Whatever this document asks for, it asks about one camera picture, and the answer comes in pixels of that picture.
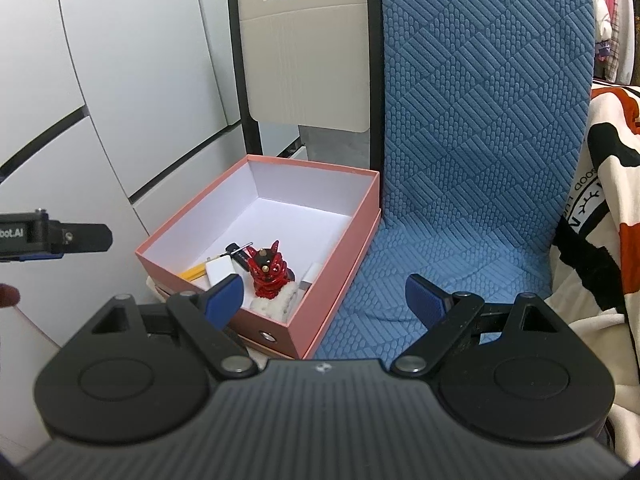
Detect printed blanket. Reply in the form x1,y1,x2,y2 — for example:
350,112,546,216
542,82,640,478

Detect white rectangular card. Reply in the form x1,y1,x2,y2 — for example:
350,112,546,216
205,257,237,289

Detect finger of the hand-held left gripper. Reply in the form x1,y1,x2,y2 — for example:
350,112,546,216
60,222,114,255

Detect beige folding chair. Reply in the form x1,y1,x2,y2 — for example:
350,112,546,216
227,0,384,171

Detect yellow pen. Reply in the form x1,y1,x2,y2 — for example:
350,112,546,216
179,256,227,282

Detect white wardrobe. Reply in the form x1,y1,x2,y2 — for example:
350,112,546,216
0,0,301,356

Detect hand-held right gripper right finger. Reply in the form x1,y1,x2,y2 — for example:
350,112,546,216
390,274,559,379

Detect blue quilted cover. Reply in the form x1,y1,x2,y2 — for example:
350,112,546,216
312,0,597,362

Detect hanging clothes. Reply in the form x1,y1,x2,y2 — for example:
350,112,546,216
582,0,640,86

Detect white fluffy toy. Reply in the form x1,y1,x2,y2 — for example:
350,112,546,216
248,284,302,319

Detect red translucent figurine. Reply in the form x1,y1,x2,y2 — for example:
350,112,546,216
247,240,297,302

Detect white plastic stick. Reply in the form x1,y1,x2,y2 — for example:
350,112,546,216
299,262,327,292

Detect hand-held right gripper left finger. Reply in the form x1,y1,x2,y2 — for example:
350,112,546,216
90,274,259,379

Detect pink cardboard box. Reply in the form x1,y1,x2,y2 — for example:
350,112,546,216
135,154,382,361

